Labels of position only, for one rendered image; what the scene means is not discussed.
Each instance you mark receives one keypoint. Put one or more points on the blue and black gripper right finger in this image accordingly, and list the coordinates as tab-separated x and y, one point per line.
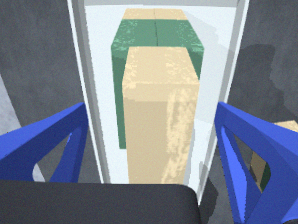
276	145

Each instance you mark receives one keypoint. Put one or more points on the white tray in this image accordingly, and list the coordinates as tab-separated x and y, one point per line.
218	23

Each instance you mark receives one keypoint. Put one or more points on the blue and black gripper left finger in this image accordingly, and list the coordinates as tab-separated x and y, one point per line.
22	148

